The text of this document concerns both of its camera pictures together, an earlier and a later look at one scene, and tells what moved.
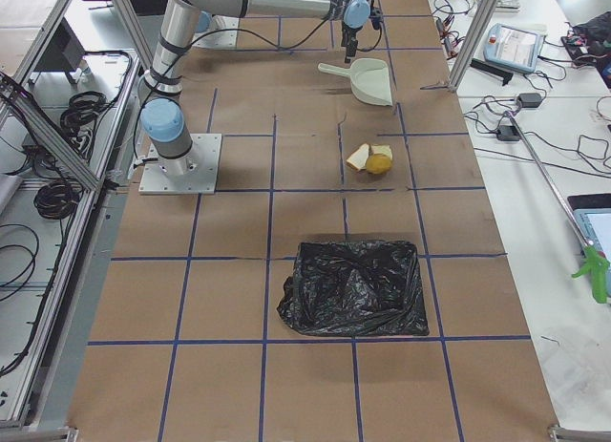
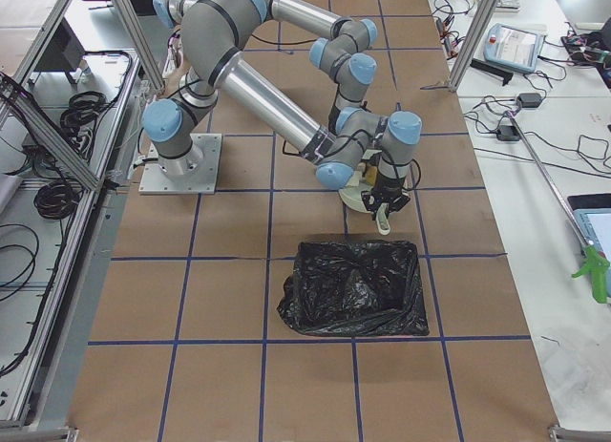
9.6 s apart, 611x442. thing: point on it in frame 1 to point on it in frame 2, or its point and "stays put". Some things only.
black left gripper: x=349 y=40 to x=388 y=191
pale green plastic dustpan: x=369 y=79 to x=352 y=192
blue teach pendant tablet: x=512 y=47 stays put
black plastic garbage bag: x=354 y=288 stays put
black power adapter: x=529 y=99 stays put
